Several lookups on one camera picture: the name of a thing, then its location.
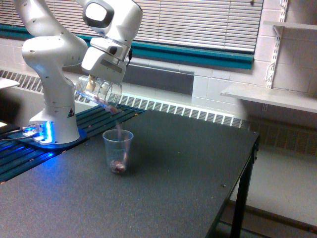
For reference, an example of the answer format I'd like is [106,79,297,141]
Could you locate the white lower wall shelf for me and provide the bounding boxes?
[221,84,317,113]

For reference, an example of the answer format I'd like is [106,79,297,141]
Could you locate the clear plastic cup on table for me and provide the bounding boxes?
[102,129,134,174]

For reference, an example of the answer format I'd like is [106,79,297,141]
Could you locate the white window blinds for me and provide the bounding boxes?
[0,0,264,54]

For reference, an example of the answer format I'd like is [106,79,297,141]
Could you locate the clear plastic cup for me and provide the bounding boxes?
[76,75,122,110]
[102,129,134,174]

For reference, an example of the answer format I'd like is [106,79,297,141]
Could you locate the white upper wall shelf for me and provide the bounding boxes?
[263,21,317,31]

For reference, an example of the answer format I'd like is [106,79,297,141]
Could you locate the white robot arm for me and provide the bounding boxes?
[13,0,143,145]

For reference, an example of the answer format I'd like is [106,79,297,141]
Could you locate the colourful candy pieces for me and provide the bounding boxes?
[95,96,132,174]

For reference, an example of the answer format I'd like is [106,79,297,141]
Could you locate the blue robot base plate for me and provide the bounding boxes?
[8,129,87,151]

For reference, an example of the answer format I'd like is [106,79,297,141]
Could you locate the white shelf bracket rail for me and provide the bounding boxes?
[265,0,288,89]

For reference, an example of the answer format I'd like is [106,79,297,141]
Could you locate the white wall shelf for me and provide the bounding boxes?
[221,84,317,113]
[263,21,317,31]

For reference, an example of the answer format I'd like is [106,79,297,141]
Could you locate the black table leg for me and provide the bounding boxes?
[230,136,260,238]

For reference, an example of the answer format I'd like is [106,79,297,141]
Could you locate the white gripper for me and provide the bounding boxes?
[81,37,131,91]

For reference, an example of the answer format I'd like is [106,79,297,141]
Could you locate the white radiator vent cover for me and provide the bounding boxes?
[0,68,251,129]

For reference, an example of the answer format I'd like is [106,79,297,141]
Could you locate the black cable at base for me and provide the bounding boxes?
[0,127,28,142]

